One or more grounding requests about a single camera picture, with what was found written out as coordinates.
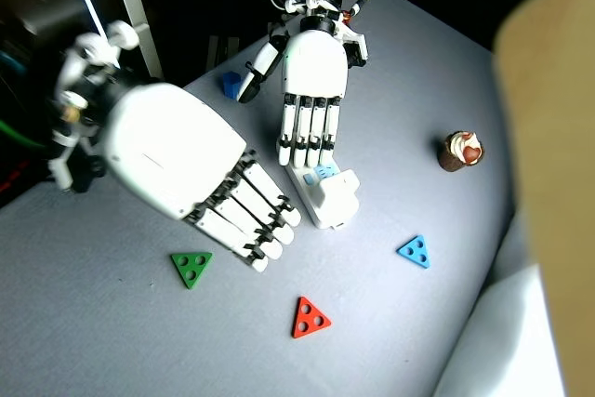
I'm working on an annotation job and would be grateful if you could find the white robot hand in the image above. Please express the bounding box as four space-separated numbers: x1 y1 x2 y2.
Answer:
236 29 350 168
99 83 302 273

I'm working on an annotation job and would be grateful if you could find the white power strip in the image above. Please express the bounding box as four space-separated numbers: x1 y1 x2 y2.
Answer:
284 154 354 231

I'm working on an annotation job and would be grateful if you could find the white power adapter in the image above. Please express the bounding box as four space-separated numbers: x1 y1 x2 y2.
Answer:
315 168 362 229

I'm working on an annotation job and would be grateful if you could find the small blue block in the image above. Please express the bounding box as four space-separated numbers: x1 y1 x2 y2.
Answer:
221 71 243 100

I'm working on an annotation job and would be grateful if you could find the green triangle block with holes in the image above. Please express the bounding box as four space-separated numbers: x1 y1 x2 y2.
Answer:
169 251 214 290

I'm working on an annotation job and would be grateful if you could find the chocolate cupcake with cream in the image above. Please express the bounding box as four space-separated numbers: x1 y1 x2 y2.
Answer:
436 129 485 174

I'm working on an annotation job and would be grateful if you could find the blue triangle block with holes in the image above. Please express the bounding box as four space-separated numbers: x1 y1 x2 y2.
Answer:
396 234 431 271

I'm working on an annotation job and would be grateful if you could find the red triangle block with holes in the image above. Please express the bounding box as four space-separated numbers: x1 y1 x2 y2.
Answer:
291 296 333 339

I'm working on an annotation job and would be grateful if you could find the blurred tan board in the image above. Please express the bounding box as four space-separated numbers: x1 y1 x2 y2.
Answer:
493 0 595 397

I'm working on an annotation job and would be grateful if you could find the grey table cloth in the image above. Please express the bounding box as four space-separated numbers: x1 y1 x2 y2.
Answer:
0 0 517 397

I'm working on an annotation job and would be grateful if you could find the white board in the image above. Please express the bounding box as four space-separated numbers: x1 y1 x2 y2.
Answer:
431 210 566 397

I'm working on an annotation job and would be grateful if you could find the white post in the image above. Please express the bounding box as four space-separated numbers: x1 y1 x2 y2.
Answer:
104 0 165 81

